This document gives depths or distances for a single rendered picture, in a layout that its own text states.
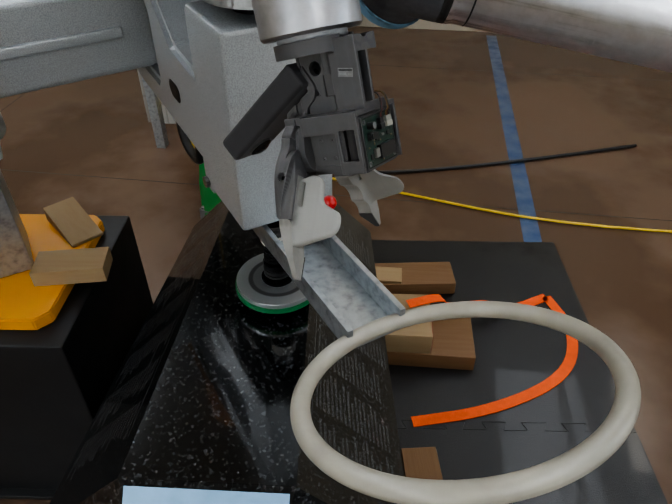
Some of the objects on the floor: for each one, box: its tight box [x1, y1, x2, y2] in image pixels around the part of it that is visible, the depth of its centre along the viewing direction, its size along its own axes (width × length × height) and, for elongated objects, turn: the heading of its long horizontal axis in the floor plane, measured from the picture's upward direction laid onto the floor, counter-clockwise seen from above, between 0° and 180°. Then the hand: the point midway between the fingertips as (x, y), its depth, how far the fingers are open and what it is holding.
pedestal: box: [0, 215, 153, 500], centre depth 200 cm, size 66×66×74 cm
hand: (335, 252), depth 58 cm, fingers open, 14 cm apart
